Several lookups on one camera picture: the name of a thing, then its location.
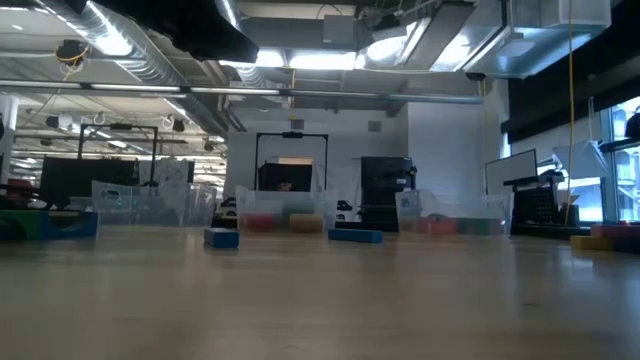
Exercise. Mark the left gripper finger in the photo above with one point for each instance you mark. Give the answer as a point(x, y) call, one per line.
point(210, 30)

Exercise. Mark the red cylinder block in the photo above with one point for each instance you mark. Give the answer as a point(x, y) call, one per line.
point(259, 222)

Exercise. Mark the green cylinder block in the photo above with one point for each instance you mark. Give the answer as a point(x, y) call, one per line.
point(299, 209)

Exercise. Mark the yellow cylinder block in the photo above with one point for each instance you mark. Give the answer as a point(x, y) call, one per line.
point(307, 224)

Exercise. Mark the green arch block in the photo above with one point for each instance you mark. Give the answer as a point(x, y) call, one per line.
point(25, 221)
point(480, 226)

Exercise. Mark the ceiling light panel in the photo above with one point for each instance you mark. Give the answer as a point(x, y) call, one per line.
point(270, 59)
point(322, 60)

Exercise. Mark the black ceiling spotlight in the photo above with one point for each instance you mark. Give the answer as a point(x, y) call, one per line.
point(52, 121)
point(209, 146)
point(178, 125)

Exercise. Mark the long grey ceiling pipe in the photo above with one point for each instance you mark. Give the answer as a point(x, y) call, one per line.
point(300, 92)

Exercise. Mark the grey ceiling box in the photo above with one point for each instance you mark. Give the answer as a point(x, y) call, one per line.
point(341, 30)

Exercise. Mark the white printed sheet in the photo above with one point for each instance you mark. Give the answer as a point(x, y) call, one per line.
point(170, 175)

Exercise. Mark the black screen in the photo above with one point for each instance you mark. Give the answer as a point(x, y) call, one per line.
point(300, 175)

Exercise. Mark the person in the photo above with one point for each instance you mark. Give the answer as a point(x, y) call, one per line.
point(285, 186)

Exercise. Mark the clear plastic bin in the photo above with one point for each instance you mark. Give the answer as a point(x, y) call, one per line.
point(280, 197)
point(150, 205)
point(480, 205)

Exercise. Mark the black monitor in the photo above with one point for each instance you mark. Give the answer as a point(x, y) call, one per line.
point(85, 180)

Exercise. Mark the blue arch block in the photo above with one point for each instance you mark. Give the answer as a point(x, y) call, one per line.
point(87, 225)

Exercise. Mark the black cabinet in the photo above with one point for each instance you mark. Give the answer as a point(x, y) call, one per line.
point(385, 185)

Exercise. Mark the white board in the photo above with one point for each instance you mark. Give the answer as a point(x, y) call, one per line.
point(510, 172)

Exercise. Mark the black pegboard cart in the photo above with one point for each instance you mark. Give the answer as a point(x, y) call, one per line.
point(540, 210)

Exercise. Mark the white hanging cloth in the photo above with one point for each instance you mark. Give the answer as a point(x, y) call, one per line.
point(582, 160)

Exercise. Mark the yellow long block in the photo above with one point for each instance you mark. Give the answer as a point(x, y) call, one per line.
point(590, 243)

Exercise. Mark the window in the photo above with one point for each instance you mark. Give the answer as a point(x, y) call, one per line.
point(625, 175)

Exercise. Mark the pink long block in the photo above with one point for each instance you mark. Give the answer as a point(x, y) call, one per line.
point(617, 231)

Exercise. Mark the shiny round duct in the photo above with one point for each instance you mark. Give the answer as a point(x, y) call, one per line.
point(229, 11)

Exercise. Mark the wall vent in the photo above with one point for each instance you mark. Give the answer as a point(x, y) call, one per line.
point(297, 124)
point(374, 126)

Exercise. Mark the black gantry frame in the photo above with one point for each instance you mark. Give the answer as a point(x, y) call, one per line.
point(256, 160)
point(81, 150)

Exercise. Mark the dome security camera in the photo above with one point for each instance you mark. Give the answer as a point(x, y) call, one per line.
point(475, 76)

